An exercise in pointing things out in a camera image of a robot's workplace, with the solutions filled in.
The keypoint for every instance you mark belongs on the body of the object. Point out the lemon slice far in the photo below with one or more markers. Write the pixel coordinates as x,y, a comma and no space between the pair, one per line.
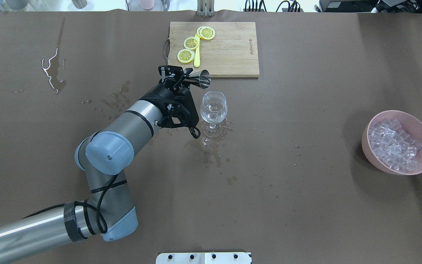
205,33

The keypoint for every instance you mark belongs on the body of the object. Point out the lemon slice middle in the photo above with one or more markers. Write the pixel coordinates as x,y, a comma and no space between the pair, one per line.
191,43

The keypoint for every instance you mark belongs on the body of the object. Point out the steel jigger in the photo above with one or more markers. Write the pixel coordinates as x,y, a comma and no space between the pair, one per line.
199,79

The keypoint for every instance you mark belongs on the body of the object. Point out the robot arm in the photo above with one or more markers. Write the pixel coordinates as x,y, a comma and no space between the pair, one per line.
110,211

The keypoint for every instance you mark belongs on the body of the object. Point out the clear ice cubes pile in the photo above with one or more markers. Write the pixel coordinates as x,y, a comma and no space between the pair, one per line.
394,146

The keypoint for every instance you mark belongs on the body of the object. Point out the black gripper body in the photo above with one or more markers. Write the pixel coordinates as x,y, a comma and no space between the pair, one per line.
159,92

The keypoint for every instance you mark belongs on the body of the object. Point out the pink plastic cup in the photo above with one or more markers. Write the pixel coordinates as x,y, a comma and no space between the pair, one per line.
147,4

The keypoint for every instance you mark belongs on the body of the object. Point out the pink bowl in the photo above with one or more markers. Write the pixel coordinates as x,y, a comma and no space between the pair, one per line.
410,123

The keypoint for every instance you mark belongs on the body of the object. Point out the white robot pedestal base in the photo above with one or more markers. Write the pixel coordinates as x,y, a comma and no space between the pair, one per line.
204,258

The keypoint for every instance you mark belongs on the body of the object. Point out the aluminium frame post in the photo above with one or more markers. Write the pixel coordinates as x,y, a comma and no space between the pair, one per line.
205,8

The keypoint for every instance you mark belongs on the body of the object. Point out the bamboo cutting board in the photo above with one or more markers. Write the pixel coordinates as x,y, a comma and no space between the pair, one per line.
233,52

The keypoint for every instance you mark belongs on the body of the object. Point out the clear wine glass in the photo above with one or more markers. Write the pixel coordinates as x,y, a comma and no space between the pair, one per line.
213,110

